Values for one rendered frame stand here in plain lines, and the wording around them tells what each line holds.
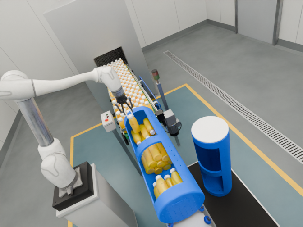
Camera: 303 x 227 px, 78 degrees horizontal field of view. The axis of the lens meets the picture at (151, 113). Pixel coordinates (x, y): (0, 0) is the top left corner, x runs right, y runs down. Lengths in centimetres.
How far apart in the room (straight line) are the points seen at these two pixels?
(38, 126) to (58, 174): 35
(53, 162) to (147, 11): 506
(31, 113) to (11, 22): 455
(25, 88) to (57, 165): 55
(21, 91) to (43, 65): 481
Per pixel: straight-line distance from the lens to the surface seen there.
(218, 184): 225
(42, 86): 123
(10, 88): 123
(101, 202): 163
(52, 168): 144
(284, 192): 247
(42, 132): 152
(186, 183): 108
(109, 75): 129
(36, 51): 591
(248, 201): 220
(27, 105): 143
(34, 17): 573
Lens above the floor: 216
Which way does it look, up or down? 39 degrees down
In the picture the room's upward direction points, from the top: 22 degrees counter-clockwise
